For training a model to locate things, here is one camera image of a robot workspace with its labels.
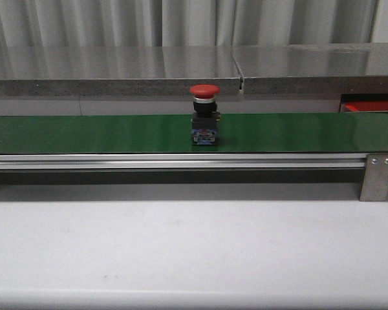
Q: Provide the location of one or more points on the red mushroom push button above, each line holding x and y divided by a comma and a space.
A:
204, 122

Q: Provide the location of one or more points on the green conveyor belt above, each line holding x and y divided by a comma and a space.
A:
238, 133

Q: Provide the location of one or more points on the left grey stone slab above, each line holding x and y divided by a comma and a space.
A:
116, 71

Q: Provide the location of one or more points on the grey stone slab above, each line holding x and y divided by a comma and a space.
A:
342, 68
116, 71

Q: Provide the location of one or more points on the right grey stone slab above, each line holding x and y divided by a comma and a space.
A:
342, 68

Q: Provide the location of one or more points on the red plastic bin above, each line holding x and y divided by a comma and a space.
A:
365, 106

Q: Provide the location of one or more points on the grey pleated curtain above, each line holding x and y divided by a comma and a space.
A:
183, 23

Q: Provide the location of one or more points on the aluminium conveyor side rail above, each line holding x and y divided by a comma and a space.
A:
182, 161

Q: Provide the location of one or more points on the steel conveyor support bracket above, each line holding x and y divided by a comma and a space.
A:
375, 181

